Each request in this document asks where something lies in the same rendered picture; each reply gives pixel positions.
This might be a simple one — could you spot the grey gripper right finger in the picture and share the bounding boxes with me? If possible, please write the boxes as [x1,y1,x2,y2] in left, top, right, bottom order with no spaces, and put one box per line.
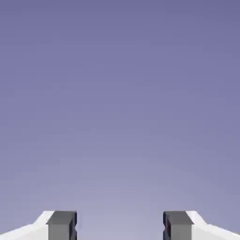
[162,210,240,240]

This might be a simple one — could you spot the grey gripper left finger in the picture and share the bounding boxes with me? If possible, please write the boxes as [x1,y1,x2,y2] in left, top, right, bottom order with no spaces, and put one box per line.
[0,210,78,240]

